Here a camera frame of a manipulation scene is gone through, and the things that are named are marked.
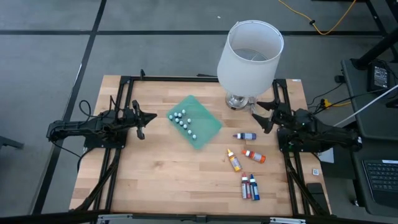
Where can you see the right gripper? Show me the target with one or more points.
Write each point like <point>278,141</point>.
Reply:
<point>283,117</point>

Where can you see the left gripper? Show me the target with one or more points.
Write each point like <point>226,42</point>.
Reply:
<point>130,119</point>

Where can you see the large purple food coloring bottle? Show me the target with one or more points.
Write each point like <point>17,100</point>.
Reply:
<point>247,136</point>

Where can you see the large orange food coloring bottle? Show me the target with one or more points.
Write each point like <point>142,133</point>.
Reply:
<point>256,156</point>

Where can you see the large yellow food coloring bottle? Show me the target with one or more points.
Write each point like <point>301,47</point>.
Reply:
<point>234,161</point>

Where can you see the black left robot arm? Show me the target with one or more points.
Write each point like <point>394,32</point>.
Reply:
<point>81,127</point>

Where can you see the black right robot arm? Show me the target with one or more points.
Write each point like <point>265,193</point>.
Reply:
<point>329,137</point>

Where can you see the large blue food coloring bottle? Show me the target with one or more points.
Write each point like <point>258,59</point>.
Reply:
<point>254,189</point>

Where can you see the large red food coloring bottle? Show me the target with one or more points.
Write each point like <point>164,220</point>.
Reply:
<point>245,188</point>

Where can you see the silver lamp with white shade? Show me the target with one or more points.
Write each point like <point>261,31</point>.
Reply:
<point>248,68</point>

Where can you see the teal translucent plastic tray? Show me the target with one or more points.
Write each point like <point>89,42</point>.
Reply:
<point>205,124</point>

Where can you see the small white code tag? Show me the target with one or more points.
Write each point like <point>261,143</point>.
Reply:
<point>315,171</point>

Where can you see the black flat rectangular object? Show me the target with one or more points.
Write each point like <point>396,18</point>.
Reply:
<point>315,188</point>

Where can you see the white thin rod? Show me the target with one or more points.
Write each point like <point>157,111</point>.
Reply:
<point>363,107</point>

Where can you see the black side desk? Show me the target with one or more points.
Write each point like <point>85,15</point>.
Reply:
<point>373,124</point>

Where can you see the black power brick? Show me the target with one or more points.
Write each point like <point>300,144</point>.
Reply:
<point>380,77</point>

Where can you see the black stand leg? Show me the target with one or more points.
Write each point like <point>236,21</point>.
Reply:
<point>377,46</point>

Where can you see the black laptop keyboard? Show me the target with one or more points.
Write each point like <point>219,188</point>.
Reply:
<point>382,180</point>

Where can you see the black furniture foot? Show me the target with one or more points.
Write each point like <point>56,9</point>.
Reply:
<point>9,142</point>

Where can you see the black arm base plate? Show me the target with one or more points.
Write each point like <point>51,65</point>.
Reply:
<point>281,148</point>
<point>93,144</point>

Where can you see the black aluminium table frame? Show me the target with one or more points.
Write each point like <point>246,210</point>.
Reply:
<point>174,79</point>

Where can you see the black rail with silver brackets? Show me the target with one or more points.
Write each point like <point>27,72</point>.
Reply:
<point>199,218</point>

